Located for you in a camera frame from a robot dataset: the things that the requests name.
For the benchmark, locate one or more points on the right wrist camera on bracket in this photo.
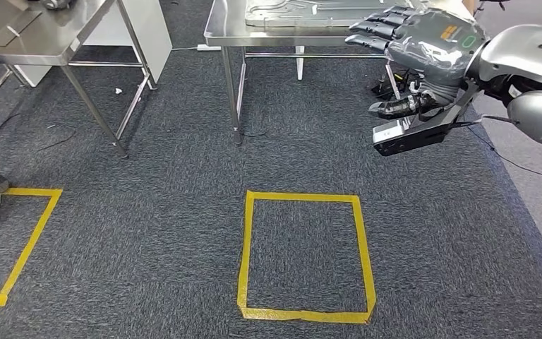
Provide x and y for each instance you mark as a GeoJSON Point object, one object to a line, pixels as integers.
{"type": "Point", "coordinates": [392, 133]}

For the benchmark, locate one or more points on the stainless steel workbench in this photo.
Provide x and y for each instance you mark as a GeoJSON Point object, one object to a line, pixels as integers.
{"type": "Point", "coordinates": [224, 28]}

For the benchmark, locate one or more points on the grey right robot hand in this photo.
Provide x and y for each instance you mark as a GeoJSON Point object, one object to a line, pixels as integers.
{"type": "Point", "coordinates": [430, 42]}

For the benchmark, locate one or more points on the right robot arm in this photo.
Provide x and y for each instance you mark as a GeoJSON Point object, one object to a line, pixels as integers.
{"type": "Point", "coordinates": [533, 56]}

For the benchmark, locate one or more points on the stainless steel side table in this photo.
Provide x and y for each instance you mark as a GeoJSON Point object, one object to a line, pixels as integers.
{"type": "Point", "coordinates": [56, 37]}

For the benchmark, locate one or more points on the grey glove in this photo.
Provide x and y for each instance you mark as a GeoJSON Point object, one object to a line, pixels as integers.
{"type": "Point", "coordinates": [58, 3]}

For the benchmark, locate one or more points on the flat steel fixture plate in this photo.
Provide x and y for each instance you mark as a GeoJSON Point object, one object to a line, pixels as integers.
{"type": "Point", "coordinates": [299, 14]}

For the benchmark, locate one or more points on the yellow floor tape square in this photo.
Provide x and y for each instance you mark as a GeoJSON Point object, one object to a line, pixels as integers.
{"type": "Point", "coordinates": [299, 196]}
{"type": "Point", "coordinates": [32, 192]}

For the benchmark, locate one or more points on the white label sticker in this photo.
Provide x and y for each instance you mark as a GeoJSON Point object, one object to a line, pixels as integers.
{"type": "Point", "coordinates": [75, 45]}

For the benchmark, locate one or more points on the white support post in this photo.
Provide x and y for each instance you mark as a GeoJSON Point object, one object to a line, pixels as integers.
{"type": "Point", "coordinates": [300, 63]}

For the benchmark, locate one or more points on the white board panel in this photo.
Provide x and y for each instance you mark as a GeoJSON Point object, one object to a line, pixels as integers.
{"type": "Point", "coordinates": [154, 28]}

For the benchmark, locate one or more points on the white power strip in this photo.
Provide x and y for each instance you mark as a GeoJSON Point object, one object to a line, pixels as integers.
{"type": "Point", "coordinates": [208, 47]}

